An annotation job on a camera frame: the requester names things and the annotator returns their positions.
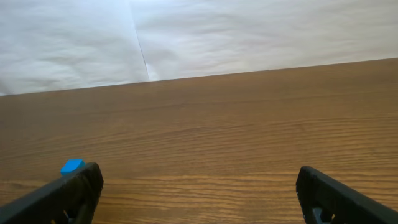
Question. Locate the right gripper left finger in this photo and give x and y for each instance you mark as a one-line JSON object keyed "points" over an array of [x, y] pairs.
{"points": [[62, 199]]}

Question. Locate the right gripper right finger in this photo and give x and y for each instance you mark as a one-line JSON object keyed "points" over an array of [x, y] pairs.
{"points": [[335, 199]]}

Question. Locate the blue cube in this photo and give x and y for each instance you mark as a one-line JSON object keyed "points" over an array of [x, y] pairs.
{"points": [[71, 166]]}

